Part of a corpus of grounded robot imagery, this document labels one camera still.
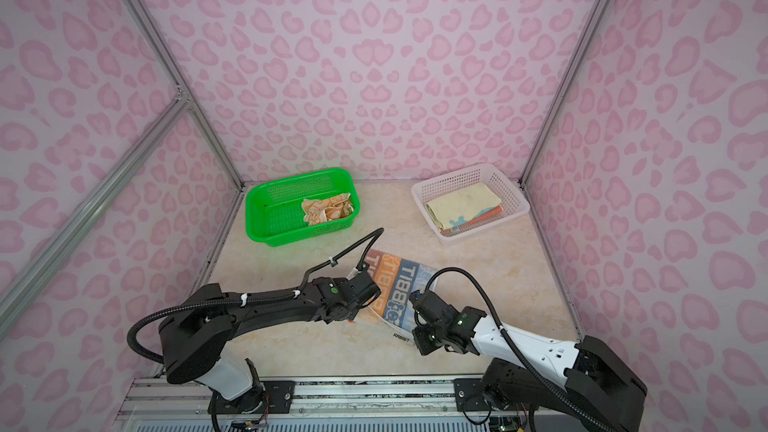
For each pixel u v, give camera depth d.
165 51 0.83
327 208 1.02
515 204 1.04
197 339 0.44
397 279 0.93
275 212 1.11
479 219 1.07
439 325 0.63
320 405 0.72
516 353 0.48
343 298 0.63
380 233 0.73
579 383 0.41
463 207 1.07
